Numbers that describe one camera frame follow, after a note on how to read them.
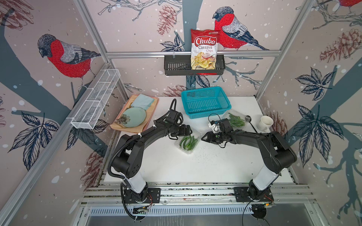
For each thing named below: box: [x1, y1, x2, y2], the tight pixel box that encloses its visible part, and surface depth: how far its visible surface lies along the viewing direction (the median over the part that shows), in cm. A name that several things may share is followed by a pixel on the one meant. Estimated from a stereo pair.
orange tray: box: [109, 93, 160, 134], surface depth 113 cm
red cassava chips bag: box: [190, 28, 220, 71], surface depth 87 cm
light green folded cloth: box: [131, 93, 155, 111], surface depth 120 cm
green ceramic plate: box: [120, 106, 147, 128], surface depth 109 cm
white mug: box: [256, 115, 274, 133], surface depth 97 cm
